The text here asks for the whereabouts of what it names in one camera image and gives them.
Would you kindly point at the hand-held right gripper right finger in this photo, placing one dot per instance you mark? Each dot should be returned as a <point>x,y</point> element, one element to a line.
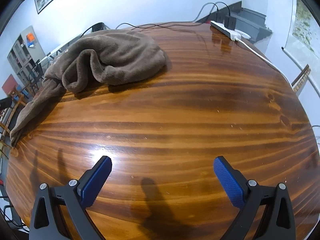
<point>228,182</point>

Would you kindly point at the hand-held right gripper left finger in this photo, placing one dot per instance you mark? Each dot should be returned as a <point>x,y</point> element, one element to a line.
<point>96,182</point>

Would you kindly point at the brown fleece garment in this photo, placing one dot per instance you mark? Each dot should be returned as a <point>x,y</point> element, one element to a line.
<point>120,52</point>

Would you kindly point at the wooden bench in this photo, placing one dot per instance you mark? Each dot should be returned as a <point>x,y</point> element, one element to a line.
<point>15,97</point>

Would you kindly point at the wooden chair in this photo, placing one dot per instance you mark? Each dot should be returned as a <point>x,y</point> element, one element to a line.
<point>301,78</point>

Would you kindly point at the black metal chair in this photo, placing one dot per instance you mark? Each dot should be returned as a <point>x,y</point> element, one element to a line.
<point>37,68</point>

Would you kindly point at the red board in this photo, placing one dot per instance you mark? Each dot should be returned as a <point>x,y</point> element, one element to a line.
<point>10,85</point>

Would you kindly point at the glass table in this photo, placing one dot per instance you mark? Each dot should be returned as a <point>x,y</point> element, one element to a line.
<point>62,46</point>

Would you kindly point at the grey metal cabinet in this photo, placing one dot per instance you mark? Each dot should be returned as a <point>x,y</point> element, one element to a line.
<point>22,55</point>

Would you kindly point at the white round disc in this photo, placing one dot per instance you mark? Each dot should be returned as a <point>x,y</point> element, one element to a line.
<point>243,33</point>

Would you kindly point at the white power strip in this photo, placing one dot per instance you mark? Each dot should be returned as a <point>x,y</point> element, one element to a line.
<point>225,31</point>

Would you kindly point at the orange and blue box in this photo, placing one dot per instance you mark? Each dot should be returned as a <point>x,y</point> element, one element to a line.
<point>30,39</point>

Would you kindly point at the black power adapter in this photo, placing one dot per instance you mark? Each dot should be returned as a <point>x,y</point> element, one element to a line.
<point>230,22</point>
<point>220,18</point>

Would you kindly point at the grey stair steps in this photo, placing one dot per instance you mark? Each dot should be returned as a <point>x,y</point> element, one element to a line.
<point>250,17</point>

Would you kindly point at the hanging wall scroll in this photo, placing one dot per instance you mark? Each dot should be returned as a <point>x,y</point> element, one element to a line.
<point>302,27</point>

